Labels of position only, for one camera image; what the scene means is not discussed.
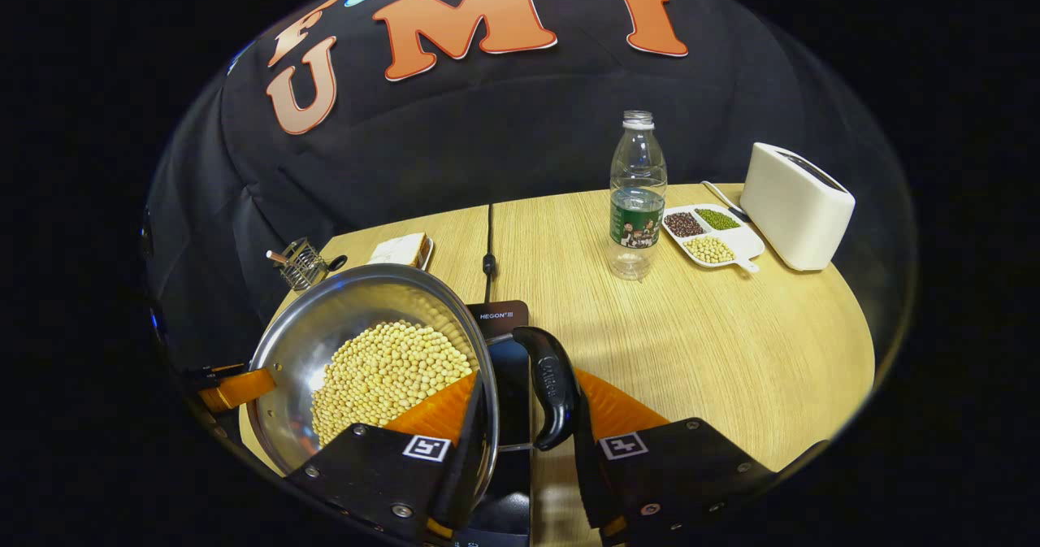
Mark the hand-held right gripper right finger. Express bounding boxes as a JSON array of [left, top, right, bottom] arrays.
[[573, 368, 777, 544]]

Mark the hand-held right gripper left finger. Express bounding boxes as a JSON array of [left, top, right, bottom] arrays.
[[284, 368, 488, 544]]

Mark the stainless steel pot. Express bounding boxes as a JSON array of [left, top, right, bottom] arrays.
[[246, 264, 582, 499]]

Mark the black induction cooktop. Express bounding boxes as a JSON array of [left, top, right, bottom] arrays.
[[455, 300, 537, 547]]

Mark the pile of soybeans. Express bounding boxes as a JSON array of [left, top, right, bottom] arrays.
[[310, 320, 476, 448]]

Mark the sandwich with lettuce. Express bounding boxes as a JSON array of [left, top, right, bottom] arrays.
[[367, 232, 429, 270]]

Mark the clear plastic water bottle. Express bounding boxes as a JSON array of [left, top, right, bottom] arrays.
[[608, 110, 669, 281]]

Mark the white divided dish with beans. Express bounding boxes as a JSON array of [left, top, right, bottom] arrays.
[[661, 203, 766, 274]]

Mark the white toaster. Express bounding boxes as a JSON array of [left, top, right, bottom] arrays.
[[739, 142, 856, 272]]

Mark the black backdrop cloth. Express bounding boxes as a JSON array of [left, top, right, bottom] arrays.
[[145, 0, 907, 369]]

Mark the metal wire mesh holder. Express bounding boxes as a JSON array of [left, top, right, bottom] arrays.
[[280, 237, 330, 292]]

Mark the black power cable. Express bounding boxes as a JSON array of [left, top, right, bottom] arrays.
[[483, 203, 498, 304]]

